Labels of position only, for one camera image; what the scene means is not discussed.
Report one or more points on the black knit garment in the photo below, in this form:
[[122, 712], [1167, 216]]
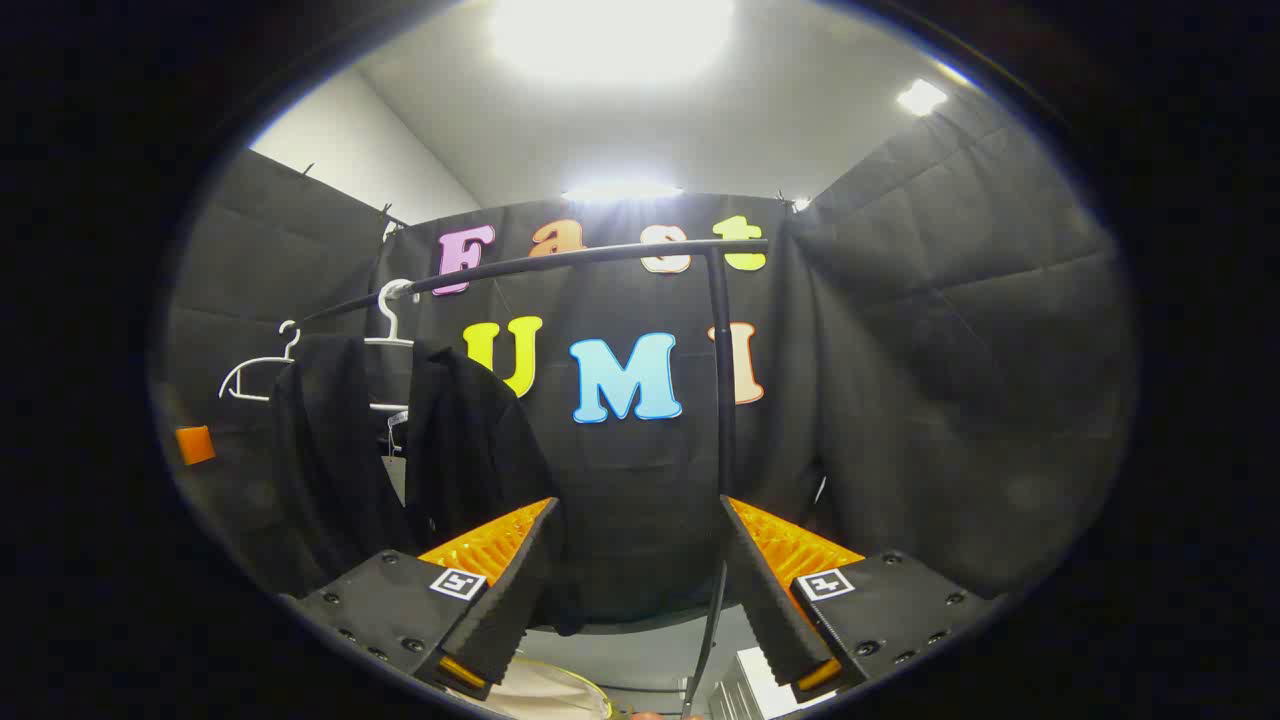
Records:
[[330, 450]]

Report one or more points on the large ceiling light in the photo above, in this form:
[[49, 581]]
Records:
[[610, 35]]

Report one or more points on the ceiling light strip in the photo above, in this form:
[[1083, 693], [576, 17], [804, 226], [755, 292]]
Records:
[[620, 191]]

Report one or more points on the black clothes rack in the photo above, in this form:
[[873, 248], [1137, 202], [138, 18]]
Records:
[[722, 380]]

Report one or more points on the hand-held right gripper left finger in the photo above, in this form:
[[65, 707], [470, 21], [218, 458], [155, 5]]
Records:
[[510, 590]]

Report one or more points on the laundry hamper with yellow rim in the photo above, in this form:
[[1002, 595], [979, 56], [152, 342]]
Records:
[[545, 695]]

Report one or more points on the black backdrop cloth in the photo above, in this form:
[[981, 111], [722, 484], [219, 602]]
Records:
[[930, 350]]

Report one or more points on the white clothes hanger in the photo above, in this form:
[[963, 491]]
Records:
[[390, 320], [255, 363]]

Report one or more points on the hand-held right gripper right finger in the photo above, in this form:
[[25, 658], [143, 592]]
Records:
[[765, 590]]

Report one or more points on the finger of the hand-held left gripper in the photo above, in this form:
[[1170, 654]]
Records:
[[195, 446]]

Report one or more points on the white cabinet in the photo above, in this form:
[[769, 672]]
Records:
[[755, 675]]

